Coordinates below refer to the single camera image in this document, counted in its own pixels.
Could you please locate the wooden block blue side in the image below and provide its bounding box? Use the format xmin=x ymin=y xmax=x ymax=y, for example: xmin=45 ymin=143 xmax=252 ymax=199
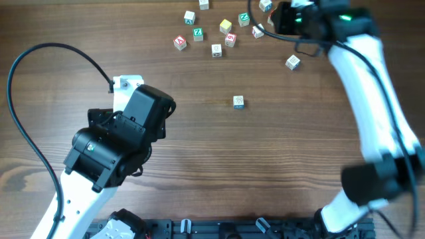
xmin=233 ymin=96 xmax=244 ymax=109

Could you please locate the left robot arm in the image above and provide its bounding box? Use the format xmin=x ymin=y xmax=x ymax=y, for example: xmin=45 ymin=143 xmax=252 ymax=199
xmin=53 ymin=84 xmax=176 ymax=238

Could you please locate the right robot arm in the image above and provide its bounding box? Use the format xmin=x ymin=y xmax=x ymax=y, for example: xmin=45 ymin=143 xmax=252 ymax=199
xmin=270 ymin=1 xmax=424 ymax=236

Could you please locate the white block black drawing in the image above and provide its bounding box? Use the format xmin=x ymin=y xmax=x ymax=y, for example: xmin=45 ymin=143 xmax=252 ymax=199
xmin=211 ymin=44 xmax=222 ymax=58

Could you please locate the red A block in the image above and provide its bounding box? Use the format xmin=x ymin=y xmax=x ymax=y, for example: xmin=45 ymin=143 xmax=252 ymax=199
xmin=173 ymin=35 xmax=187 ymax=50

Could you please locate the red 9 block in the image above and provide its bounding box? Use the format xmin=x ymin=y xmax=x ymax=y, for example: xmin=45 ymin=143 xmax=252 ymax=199
xmin=224 ymin=33 xmax=237 ymax=47

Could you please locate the green Z block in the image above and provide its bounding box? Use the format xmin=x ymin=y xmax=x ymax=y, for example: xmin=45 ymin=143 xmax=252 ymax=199
xmin=193 ymin=28 xmax=204 ymax=42

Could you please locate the yellow top block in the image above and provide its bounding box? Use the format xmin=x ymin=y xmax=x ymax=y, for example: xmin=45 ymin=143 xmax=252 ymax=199
xmin=220 ymin=19 xmax=232 ymax=35

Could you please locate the white block red side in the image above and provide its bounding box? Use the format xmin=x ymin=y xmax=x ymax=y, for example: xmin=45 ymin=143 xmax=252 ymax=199
xmin=252 ymin=23 xmax=264 ymax=39

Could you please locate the teal sided white block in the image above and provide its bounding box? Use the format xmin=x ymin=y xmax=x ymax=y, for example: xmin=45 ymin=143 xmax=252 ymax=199
xmin=183 ymin=11 xmax=196 ymax=25

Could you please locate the green N block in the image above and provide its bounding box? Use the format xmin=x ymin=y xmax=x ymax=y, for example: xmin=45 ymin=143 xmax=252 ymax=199
xmin=238 ymin=12 xmax=250 ymax=27

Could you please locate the red M block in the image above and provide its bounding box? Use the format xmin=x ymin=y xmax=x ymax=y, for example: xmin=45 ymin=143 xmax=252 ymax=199
xmin=267 ymin=11 xmax=274 ymax=26

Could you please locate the plain block top edge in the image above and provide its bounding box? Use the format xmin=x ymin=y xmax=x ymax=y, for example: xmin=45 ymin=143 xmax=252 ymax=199
xmin=199 ymin=0 xmax=209 ymax=11

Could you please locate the blue sided block top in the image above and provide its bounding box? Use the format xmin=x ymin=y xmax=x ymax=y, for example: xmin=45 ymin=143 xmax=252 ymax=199
xmin=259 ymin=0 xmax=273 ymax=12

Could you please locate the black right camera cable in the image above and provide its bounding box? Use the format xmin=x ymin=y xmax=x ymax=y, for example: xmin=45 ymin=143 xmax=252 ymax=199
xmin=247 ymin=0 xmax=419 ymax=233

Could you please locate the black camera cable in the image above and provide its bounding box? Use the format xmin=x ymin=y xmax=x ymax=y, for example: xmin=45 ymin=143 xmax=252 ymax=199
xmin=6 ymin=42 xmax=116 ymax=239
xmin=247 ymin=0 xmax=419 ymax=233

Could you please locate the black left camera cable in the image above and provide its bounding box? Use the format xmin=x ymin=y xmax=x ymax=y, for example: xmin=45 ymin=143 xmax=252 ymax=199
xmin=6 ymin=42 xmax=116 ymax=239

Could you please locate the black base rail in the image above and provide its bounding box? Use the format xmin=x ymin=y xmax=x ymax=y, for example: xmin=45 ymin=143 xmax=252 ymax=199
xmin=82 ymin=217 xmax=376 ymax=239

